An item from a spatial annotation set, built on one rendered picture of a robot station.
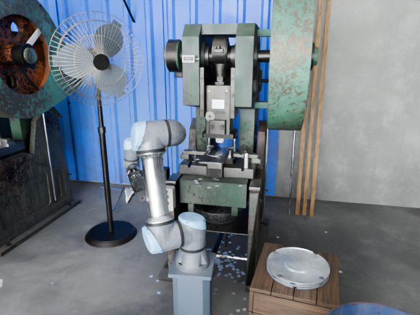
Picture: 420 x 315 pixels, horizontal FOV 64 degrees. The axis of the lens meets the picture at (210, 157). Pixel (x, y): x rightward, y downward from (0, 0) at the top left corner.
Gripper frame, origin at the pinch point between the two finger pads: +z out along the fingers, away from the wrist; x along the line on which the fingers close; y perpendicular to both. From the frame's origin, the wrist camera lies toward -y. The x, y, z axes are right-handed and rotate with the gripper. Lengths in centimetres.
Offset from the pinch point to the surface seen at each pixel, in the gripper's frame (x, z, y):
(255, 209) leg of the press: 55, -3, -33
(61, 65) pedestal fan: -19, -95, 50
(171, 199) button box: 14.7, -23.9, -21.7
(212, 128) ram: 50, -38, 5
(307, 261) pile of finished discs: 63, 33, -44
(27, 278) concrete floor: -81, -55, -62
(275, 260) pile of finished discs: 50, 26, -43
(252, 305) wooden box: 29, 38, -49
